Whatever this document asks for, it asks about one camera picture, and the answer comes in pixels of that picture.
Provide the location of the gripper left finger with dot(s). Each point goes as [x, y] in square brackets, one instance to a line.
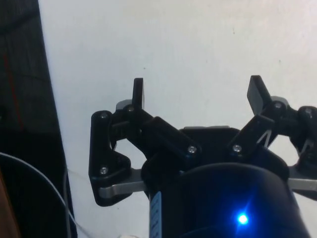
[163, 137]

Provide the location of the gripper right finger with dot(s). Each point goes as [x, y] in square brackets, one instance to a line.
[255, 96]

